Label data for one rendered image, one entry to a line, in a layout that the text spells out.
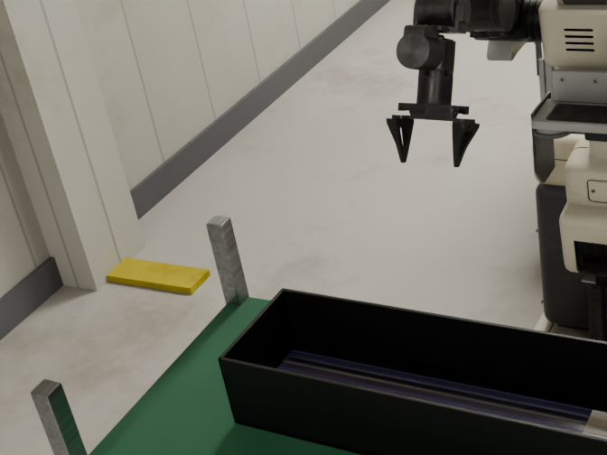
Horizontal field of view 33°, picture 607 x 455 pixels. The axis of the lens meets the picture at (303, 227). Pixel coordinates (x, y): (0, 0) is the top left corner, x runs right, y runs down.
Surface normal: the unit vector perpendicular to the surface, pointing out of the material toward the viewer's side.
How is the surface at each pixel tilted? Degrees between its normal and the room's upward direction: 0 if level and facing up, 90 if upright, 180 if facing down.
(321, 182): 0
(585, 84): 90
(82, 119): 90
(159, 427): 0
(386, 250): 0
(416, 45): 63
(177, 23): 90
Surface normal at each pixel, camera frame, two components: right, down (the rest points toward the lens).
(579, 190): -0.45, 0.62
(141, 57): 0.87, 0.10
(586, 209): -0.24, -0.78
